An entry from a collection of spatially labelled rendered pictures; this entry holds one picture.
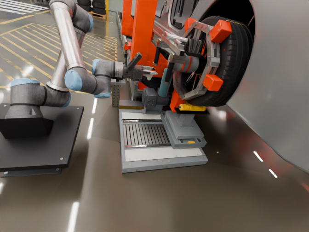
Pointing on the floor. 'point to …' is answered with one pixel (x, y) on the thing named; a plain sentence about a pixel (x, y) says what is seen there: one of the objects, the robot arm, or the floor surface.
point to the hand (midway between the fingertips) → (155, 70)
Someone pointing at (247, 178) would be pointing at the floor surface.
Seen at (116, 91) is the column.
